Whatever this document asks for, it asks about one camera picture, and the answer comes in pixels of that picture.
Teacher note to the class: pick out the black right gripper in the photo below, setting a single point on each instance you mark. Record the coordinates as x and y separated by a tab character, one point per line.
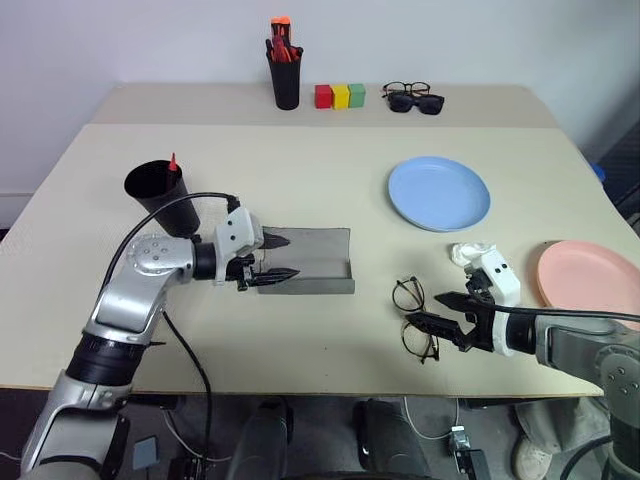
481	327

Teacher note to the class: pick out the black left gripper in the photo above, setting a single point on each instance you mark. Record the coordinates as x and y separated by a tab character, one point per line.
244	267

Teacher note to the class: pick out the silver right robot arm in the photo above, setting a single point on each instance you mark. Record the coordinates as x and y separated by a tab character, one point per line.
575	345

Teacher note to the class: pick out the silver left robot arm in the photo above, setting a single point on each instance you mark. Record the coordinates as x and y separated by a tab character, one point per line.
145	280

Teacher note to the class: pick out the thin round-framed glasses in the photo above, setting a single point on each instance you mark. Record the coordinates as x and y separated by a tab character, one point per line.
423	297

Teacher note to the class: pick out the wide black plastic cup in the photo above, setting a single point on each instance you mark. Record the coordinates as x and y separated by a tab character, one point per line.
172	210

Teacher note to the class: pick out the tall black pen cup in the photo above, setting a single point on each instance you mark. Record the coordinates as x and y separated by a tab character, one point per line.
286	82

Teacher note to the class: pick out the black-framed clear glasses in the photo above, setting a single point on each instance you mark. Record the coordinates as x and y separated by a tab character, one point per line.
406	86

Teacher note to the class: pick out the grey tray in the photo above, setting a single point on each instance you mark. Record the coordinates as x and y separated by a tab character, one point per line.
310	260

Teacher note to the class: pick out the crumpled white tissue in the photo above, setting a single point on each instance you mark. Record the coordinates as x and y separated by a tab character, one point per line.
465	252

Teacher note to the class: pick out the blue plastic plate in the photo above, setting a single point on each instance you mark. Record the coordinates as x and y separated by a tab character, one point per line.
439	194

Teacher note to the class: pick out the red marker with pointed cap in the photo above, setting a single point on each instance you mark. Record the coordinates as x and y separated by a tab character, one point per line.
172	172

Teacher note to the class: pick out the small black electronic box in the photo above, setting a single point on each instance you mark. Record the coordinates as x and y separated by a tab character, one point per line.
465	450

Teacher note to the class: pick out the dark rounded shape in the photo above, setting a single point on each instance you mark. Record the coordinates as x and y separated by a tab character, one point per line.
385	440
265	440

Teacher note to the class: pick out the pink plastic plate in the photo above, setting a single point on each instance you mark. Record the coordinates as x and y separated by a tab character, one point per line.
590	277

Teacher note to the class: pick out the person's grey trouser leg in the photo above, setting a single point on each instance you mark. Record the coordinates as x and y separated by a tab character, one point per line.
560	417

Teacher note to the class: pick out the red wooden block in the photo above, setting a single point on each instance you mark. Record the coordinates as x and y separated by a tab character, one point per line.
323	97

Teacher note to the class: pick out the person's white shoe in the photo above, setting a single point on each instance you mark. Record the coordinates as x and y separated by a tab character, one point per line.
532	457

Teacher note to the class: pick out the yellow wooden block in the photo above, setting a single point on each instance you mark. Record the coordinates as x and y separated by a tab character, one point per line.
341	97

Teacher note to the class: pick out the green wooden block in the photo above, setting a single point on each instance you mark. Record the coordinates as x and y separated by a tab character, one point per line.
357	95

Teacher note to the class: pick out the black sunglasses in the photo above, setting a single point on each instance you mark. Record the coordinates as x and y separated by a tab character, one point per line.
415	104

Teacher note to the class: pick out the blue object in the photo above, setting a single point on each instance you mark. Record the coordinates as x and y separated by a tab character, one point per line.
599	172

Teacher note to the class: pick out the grey square pad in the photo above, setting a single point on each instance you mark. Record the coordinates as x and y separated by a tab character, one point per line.
145	452

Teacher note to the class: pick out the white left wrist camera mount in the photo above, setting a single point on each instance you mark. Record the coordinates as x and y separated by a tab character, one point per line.
239	231

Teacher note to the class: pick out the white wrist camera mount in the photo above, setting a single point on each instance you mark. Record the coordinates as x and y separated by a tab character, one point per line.
504	280
239	231

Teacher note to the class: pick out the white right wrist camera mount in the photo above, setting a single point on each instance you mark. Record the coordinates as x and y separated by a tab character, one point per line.
504	280

